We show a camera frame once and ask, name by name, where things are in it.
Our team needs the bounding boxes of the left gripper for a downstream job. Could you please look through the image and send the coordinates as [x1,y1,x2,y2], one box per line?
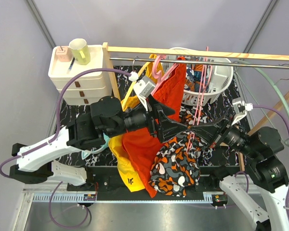
[106,94,188,143]

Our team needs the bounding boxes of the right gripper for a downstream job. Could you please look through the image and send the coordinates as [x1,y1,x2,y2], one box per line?
[189,111,260,159]

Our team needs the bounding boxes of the black orange patterned shorts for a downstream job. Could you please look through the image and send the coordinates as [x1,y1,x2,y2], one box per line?
[148,105,210,198]

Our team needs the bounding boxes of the blue patterned shorts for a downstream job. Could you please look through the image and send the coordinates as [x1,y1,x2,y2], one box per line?
[184,64,210,92]

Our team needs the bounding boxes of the thin pink hanger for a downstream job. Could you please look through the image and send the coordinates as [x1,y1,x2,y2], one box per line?
[185,46,214,154]

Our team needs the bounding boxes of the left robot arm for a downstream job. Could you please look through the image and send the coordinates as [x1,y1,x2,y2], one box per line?
[9,96,188,191]

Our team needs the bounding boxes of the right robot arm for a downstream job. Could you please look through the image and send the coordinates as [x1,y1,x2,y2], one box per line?
[190,116,289,231]

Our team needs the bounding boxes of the yellow shorts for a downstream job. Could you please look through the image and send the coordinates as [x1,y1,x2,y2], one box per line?
[108,54,164,192]

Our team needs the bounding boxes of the white laundry basket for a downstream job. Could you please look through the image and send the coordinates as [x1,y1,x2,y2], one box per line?
[165,47,234,106]

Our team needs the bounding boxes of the cream drawer unit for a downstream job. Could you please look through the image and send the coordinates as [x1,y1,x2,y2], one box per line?
[47,44,112,106]

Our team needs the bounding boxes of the teal headphones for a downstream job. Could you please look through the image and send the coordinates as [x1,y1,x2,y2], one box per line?
[81,135,110,160]

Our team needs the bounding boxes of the wooden clothes rack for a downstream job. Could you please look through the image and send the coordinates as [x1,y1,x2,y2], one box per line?
[101,42,289,173]

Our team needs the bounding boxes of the blue pen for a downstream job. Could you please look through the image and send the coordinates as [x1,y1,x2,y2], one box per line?
[67,57,75,73]

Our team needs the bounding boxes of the green mug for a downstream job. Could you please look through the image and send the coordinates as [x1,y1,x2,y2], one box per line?
[69,38,91,65]

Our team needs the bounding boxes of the pink cube holder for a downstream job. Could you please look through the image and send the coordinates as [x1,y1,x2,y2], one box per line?
[55,46,72,62]

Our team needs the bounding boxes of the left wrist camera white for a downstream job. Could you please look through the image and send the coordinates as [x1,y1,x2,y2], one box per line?
[133,76,156,111]

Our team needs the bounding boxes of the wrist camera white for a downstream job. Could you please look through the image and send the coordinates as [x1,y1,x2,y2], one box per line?
[232,98,253,126]
[133,76,156,111]

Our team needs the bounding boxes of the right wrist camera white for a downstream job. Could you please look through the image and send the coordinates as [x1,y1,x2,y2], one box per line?
[232,98,253,126]

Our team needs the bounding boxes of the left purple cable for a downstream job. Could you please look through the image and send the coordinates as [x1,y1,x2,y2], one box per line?
[0,68,138,227]

